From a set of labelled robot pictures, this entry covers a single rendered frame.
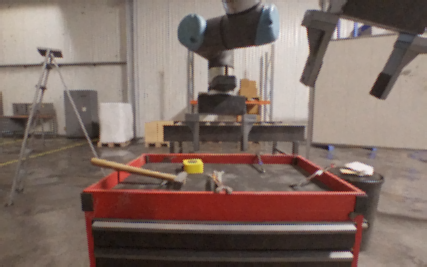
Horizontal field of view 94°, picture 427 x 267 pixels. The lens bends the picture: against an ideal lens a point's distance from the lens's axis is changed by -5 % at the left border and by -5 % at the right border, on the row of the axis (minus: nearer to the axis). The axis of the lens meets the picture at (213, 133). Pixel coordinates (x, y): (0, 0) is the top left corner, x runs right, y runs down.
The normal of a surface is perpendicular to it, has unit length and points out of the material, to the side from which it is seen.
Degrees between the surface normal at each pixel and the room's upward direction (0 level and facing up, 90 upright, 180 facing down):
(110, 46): 90
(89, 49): 90
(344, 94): 90
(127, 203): 90
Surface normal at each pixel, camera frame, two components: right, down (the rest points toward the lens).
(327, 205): -0.02, 0.11
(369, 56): -0.43, 0.10
